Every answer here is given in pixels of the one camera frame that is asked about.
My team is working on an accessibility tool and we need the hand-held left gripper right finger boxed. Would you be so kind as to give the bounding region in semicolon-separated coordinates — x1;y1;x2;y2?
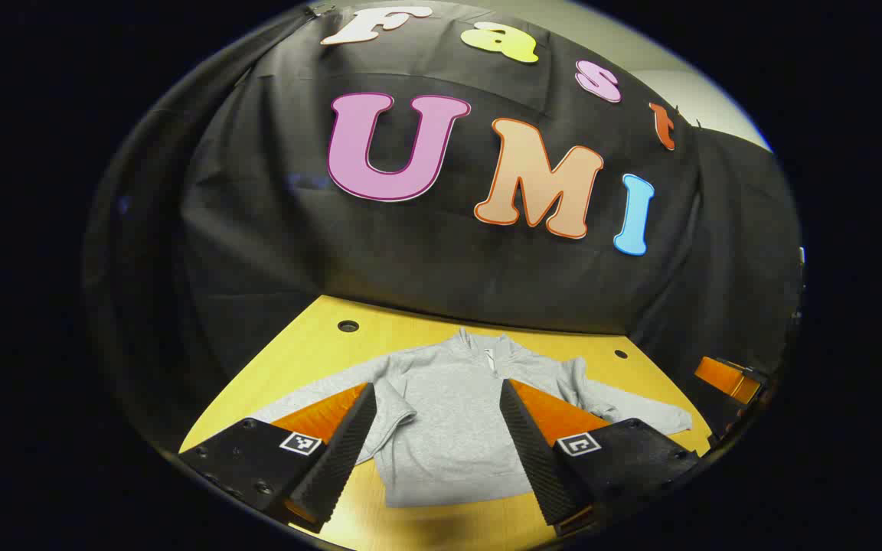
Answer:
498;378;700;536

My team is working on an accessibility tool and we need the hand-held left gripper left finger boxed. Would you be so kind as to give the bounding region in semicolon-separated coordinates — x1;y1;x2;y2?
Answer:
178;381;378;534

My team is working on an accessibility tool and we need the grey zip-neck sweatshirt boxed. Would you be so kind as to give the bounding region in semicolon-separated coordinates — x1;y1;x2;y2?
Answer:
250;328;693;508

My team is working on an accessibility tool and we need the black backdrop cloth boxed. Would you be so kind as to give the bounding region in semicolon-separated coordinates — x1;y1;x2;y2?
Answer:
85;4;803;452

